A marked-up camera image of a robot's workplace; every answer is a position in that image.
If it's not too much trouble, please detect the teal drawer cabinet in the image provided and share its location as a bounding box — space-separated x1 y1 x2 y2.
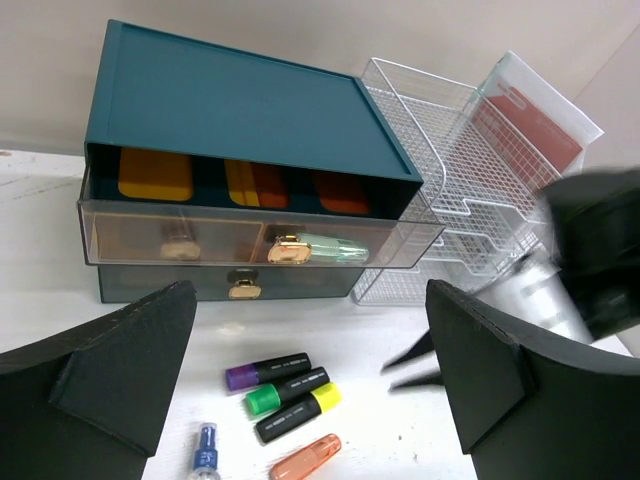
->
82 18 426 304

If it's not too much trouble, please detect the transparent drawer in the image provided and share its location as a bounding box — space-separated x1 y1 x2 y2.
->
79 145 443 268

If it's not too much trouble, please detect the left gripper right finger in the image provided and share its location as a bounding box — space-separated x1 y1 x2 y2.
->
425 280 639 479

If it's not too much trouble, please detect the green capsule stapler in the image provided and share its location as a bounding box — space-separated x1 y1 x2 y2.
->
297 233 369 264

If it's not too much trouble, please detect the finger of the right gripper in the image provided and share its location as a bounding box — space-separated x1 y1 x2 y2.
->
389 372 444 391
381 332 435 372

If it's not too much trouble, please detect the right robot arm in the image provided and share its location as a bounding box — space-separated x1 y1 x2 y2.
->
467 168 639 344

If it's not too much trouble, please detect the small clear spray bottle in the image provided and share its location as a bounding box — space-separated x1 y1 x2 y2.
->
188 423 221 480

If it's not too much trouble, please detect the green highlighter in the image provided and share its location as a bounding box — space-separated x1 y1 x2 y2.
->
245 367 330 417

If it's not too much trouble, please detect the purple highlighter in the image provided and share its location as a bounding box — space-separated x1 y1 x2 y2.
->
225 352 311 393

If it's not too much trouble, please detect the white wire stacking tray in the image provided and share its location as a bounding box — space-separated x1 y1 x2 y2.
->
352 58 560 306

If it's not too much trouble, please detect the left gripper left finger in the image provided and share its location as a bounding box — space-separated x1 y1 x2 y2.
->
1 281 197 479

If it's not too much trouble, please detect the yellow highlighter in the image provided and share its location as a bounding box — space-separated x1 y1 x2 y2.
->
255 382 342 445

